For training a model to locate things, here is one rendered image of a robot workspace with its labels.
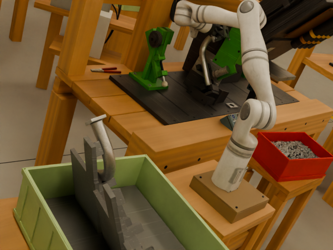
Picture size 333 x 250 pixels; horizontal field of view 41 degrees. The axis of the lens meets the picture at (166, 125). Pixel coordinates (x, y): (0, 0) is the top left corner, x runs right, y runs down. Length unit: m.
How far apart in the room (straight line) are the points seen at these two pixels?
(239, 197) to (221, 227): 0.15
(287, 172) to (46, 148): 1.12
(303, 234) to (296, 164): 1.35
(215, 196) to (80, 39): 0.89
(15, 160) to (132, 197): 1.55
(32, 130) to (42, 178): 1.92
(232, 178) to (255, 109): 0.26
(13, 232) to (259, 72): 0.92
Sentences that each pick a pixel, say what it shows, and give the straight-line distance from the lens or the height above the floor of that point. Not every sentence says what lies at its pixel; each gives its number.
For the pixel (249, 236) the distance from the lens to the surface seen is 1.73.
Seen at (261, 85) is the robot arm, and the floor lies 1.25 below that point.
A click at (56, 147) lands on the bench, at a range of 2.23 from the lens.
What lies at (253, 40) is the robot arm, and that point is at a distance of 1.62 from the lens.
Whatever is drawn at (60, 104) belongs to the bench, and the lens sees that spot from 2.08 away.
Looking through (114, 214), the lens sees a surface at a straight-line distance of 1.00.
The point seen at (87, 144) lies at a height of 1.14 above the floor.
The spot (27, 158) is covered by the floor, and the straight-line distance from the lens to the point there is 2.96.
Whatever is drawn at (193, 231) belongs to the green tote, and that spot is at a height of 0.91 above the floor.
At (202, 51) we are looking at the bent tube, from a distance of 2.19.
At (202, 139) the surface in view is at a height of 0.90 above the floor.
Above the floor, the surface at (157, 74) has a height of 0.97.
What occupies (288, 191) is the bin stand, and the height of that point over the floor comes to 0.80.
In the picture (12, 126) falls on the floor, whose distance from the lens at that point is 3.24.
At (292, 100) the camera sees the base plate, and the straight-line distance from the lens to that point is 2.69.
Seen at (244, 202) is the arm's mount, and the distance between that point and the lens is 1.58.
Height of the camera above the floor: 1.73
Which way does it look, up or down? 27 degrees down
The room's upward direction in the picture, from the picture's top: 21 degrees clockwise
